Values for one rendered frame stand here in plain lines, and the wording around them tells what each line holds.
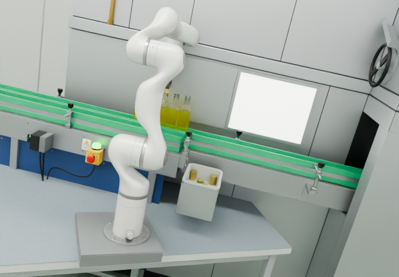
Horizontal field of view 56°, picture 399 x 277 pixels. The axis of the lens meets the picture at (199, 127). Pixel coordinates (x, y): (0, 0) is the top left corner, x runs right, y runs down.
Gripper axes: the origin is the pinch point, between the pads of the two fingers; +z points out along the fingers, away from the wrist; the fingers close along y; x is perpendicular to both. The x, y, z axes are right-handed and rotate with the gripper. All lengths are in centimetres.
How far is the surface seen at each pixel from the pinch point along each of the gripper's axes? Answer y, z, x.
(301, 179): 7, 31, 76
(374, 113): 2, -9, 101
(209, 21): -14.8, -34.1, 13.3
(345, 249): 24, 54, 102
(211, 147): 4.2, 26.7, 28.7
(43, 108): 13, 23, -57
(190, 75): -11.9, -5.0, 9.1
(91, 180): 13, 56, -28
